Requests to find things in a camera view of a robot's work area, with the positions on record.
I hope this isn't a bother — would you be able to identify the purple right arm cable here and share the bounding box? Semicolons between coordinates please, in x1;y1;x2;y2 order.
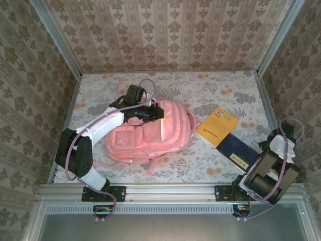
248;117;306;221

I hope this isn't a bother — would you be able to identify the grey slotted cable duct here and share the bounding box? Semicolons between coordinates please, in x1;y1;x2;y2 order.
45;203;236;214

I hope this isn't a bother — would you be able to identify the aluminium frame post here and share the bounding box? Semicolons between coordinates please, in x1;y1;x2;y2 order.
256;0;310;76
29;0;83;77

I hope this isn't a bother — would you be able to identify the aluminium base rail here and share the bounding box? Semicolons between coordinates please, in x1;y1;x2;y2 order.
37;183;308;201

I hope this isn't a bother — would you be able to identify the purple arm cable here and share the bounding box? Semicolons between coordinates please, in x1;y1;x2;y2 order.
248;117;306;221
64;79;161;223

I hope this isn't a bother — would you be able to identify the yellow book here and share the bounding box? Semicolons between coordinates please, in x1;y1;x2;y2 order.
195;106;240;149

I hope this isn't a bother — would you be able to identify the grey metal panel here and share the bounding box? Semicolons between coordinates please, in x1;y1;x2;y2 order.
37;214;309;241

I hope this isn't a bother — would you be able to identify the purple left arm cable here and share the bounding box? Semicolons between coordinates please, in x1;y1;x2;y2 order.
64;79;161;223

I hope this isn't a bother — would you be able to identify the aluminium side rail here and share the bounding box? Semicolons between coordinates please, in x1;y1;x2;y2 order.
254;71;283;141
49;74;83;183

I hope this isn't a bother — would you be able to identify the thin dark blue book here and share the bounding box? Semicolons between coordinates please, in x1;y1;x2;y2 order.
216;133;260;173

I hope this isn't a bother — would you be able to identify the pink backpack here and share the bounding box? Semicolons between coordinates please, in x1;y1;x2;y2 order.
93;80;201;177

